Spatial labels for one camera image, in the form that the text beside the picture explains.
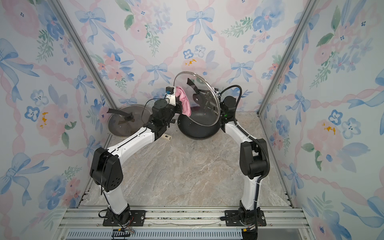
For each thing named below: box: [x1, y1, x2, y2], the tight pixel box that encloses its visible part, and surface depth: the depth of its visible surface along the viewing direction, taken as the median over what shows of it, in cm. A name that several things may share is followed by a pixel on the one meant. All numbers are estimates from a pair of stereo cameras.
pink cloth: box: [175, 86, 192, 117], surface depth 80 cm
